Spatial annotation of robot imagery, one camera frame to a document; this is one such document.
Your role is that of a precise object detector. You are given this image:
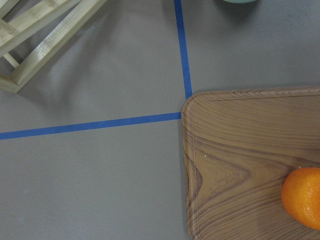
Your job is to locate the orange fruit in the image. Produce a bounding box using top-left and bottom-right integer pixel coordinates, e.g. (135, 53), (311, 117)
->
(281, 167), (320, 230)

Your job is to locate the wooden brown tray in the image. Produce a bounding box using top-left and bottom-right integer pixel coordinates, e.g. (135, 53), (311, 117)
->
(182, 86), (320, 240)

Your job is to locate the green ceramic bowl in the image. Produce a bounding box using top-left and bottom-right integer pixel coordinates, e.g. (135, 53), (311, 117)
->
(223, 0), (256, 4)

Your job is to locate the light wooden rack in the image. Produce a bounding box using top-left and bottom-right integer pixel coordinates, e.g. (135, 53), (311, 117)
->
(0, 0), (106, 94)

